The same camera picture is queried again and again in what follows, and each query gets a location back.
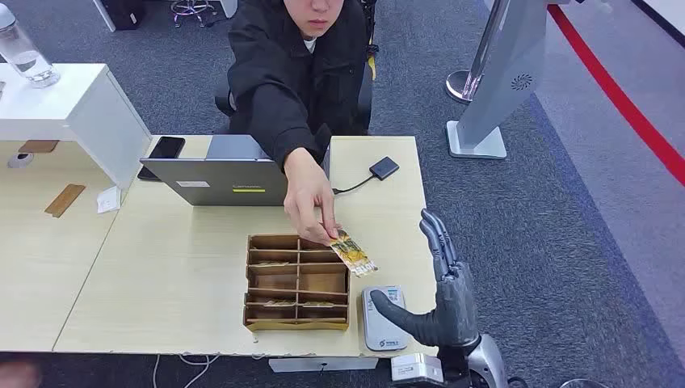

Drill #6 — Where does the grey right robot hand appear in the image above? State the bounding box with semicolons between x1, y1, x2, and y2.
370;209;481;349

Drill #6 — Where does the person's right hand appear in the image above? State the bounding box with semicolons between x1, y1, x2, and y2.
282;147;341;247

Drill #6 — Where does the orange forest hotel card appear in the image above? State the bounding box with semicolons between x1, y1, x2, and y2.
329;229;379;278

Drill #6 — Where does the white card reader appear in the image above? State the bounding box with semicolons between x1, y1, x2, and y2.
361;285;412;353

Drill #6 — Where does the wooden card organizer box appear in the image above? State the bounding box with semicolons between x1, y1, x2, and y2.
242;234;351;332

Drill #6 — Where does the person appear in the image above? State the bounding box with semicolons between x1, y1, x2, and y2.
227;0;370;247

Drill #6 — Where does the black external drive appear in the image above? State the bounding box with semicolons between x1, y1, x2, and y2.
368;156;401;182

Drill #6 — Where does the grey laptop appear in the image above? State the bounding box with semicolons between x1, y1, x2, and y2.
139;133;331;208

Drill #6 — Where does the black smartphone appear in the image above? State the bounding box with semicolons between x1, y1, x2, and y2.
137;136;187;182

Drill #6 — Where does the clear round glass object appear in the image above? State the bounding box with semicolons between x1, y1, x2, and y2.
559;377;611;388

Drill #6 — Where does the white paper note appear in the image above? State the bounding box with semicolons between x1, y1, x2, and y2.
96;185;123;215

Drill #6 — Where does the chrome stool base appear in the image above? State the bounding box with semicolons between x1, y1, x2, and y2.
170;0;218;27

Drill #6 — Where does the silver kiosk stand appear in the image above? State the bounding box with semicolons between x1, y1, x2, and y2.
445;0;569;161

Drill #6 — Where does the white desk shelf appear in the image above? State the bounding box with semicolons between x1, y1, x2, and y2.
0;63;153;191

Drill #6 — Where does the brown wooden strip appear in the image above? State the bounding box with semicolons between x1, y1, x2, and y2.
44;183;86;219

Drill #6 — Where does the black case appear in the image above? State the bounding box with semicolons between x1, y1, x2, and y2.
99;0;146;31

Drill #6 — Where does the clear water bottle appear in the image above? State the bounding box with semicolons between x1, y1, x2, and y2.
0;2;61;90

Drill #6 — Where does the black drive cable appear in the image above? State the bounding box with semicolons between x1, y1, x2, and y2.
331;174;376;196

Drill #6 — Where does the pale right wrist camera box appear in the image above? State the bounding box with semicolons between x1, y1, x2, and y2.
390;353;445;388

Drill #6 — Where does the white under-desk bracket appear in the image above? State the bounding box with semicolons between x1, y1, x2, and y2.
267;356;380;373

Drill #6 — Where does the chrome stanchion post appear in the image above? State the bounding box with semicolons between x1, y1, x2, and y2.
443;0;512;104

